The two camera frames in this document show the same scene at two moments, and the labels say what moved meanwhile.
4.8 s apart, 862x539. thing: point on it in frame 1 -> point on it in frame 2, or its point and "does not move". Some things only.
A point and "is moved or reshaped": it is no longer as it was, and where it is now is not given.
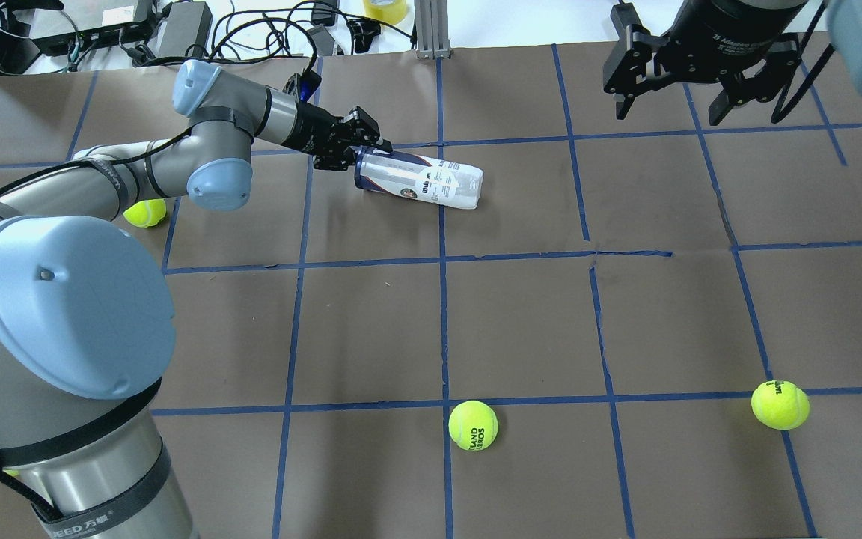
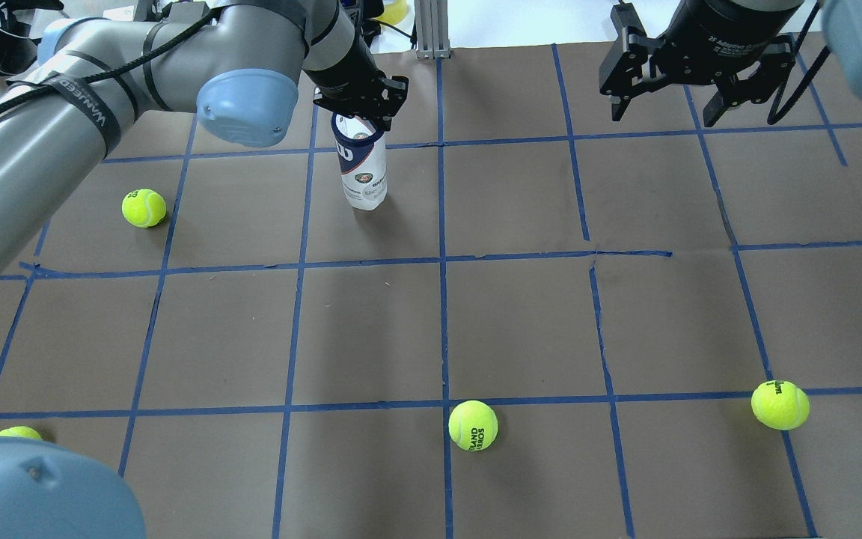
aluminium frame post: (432, 33) does not move
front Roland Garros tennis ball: (146, 212) does not move
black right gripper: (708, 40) does not move
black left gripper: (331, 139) -> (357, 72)
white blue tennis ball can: (417, 177) is moved or reshaped
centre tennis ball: (473, 425) does not move
